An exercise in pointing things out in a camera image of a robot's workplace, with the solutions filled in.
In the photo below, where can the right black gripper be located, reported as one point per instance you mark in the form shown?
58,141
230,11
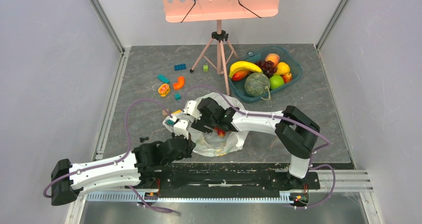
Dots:
201,124

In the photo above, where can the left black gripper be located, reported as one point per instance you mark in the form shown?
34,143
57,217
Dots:
191,145

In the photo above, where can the yellow banana fake fruit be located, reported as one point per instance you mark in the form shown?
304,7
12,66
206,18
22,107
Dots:
243,65

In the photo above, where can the yellow pear fake fruit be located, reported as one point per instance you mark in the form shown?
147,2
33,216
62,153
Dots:
282,69

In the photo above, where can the red cherry fruit cluster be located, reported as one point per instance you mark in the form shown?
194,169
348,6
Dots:
221,133

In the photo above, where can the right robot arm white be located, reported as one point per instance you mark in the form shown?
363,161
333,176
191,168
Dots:
296,131

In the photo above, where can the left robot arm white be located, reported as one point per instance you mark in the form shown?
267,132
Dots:
140,167

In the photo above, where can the red orange mango fake fruit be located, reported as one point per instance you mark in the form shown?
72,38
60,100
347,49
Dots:
237,76

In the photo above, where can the small red apple fake fruit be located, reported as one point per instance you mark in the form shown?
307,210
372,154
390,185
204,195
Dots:
287,77

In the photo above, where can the peach fake fruit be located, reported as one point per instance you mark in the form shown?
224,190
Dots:
273,58

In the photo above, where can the teal block near yellow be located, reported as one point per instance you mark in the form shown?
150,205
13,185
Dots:
170,122

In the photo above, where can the teal plastic fruit bin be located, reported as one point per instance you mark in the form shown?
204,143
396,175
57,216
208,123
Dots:
237,87

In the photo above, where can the small teal cube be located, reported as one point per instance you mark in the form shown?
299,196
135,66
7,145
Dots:
177,97

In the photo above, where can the orange curved block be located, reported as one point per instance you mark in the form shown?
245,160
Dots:
180,82

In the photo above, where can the green netted melon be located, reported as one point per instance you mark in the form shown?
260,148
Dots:
258,85

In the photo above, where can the orange slice toy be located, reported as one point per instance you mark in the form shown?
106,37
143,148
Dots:
164,90

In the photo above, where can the blue lego brick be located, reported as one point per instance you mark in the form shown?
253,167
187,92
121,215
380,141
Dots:
180,67

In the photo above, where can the teal flat block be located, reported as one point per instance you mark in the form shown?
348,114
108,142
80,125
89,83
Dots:
163,79

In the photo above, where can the dark red grape bunch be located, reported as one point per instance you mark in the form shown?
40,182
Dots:
268,67

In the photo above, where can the pink music stand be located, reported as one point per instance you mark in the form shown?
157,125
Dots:
219,50

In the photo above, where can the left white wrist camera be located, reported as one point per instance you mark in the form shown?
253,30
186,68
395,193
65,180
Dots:
181,128

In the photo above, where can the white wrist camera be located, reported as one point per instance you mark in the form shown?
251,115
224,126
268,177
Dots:
191,109
181,128

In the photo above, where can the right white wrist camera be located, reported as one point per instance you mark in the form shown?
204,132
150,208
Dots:
191,109

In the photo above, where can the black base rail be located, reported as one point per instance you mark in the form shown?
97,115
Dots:
225,180

